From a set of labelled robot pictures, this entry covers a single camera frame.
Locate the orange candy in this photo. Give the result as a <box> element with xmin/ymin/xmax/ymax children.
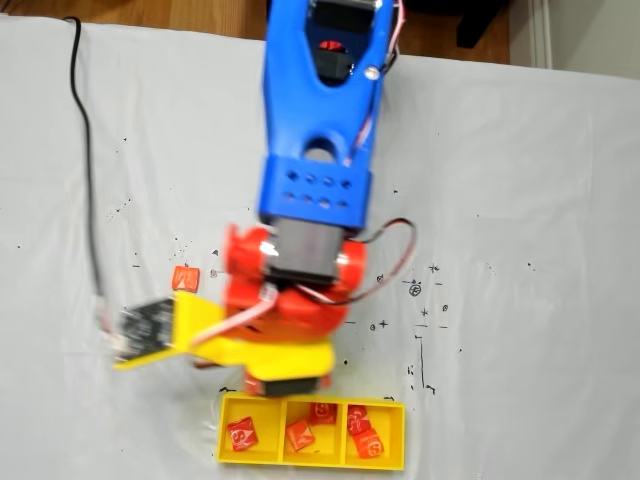
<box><xmin>351</xmin><ymin>429</ymin><xmax>386</xmax><ymax>460</ymax></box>
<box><xmin>284</xmin><ymin>418</ymin><xmax>317</xmax><ymax>455</ymax></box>
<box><xmin>171</xmin><ymin>266</ymin><xmax>201</xmax><ymax>292</ymax></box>

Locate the white baseboard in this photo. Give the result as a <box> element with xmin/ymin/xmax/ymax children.
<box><xmin>528</xmin><ymin>0</ymin><xmax>556</xmax><ymax>69</ymax></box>

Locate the yellow three-compartment box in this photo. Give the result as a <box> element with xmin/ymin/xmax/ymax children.
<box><xmin>215</xmin><ymin>391</ymin><xmax>407</xmax><ymax>473</ymax></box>

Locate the white plastic table cover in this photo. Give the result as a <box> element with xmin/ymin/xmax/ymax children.
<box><xmin>0</xmin><ymin>13</ymin><xmax>640</xmax><ymax>480</ymax></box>

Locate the red candy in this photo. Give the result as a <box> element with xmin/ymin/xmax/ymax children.
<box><xmin>346</xmin><ymin>403</ymin><xmax>372</xmax><ymax>435</ymax></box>

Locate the red candy circle logo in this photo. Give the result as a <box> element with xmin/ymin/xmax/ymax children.
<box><xmin>308</xmin><ymin>401</ymin><xmax>337</xmax><ymax>426</ymax></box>

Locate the red candy drop logo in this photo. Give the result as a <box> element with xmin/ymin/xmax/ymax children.
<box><xmin>226</xmin><ymin>415</ymin><xmax>260</xmax><ymax>453</ymax></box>

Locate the camera board on yellow mount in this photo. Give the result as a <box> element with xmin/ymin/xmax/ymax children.
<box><xmin>112</xmin><ymin>291</ymin><xmax>226</xmax><ymax>372</ymax></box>

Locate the looped gripper servo wire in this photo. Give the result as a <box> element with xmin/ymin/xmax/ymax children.
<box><xmin>189</xmin><ymin>217</ymin><xmax>419</xmax><ymax>349</ymax></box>

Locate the servo wire along arm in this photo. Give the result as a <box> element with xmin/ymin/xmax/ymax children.
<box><xmin>344</xmin><ymin>0</ymin><xmax>407</xmax><ymax>169</ymax></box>

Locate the black camera cable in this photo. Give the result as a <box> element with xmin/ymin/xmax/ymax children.
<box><xmin>62</xmin><ymin>15</ymin><xmax>119</xmax><ymax>351</ymax></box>

